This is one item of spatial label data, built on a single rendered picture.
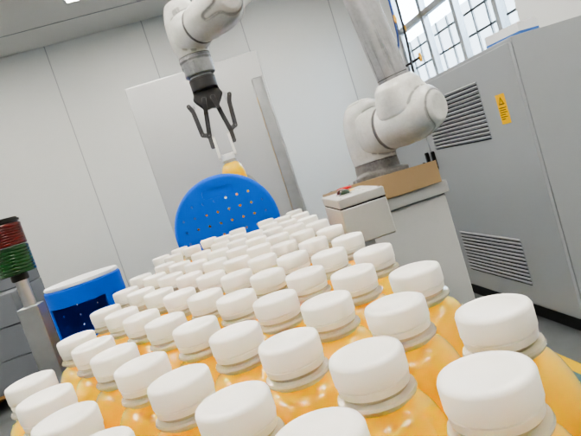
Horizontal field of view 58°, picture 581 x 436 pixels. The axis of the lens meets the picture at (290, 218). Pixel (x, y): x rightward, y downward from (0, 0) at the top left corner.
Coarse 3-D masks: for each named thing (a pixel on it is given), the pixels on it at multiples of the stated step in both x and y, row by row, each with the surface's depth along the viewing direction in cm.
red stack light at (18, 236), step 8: (8, 224) 90; (16, 224) 92; (0, 232) 90; (8, 232) 90; (16, 232) 91; (0, 240) 89; (8, 240) 90; (16, 240) 91; (24, 240) 92; (0, 248) 90
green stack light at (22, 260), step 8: (8, 248) 90; (16, 248) 91; (24, 248) 92; (0, 256) 90; (8, 256) 90; (16, 256) 91; (24, 256) 91; (32, 256) 93; (0, 264) 90; (8, 264) 90; (16, 264) 90; (24, 264) 91; (32, 264) 93; (0, 272) 90; (8, 272) 90; (16, 272) 90
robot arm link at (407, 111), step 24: (360, 0) 159; (360, 24) 162; (384, 24) 161; (384, 48) 161; (384, 72) 162; (408, 72) 162; (384, 96) 162; (408, 96) 159; (432, 96) 157; (384, 120) 166; (408, 120) 159; (432, 120) 158; (384, 144) 172; (408, 144) 171
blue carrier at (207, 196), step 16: (224, 176) 138; (240, 176) 139; (192, 192) 138; (208, 192) 139; (224, 192) 139; (240, 192) 139; (256, 192) 139; (192, 208) 138; (208, 208) 138; (224, 208) 139; (240, 208) 139; (256, 208) 140; (272, 208) 140; (176, 224) 138; (192, 224) 138; (208, 224) 139; (224, 224) 139; (240, 224) 140; (256, 224) 140; (176, 240) 139; (192, 240) 139
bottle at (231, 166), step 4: (228, 160) 148; (232, 160) 148; (224, 164) 149; (228, 164) 147; (232, 164) 147; (236, 164) 147; (240, 164) 149; (224, 168) 148; (228, 168) 147; (232, 168) 147; (236, 168) 147; (240, 168) 148; (224, 172) 148; (228, 172) 147; (232, 172) 147; (236, 172) 147; (240, 172) 147; (244, 172) 148; (240, 204) 148; (244, 216) 148
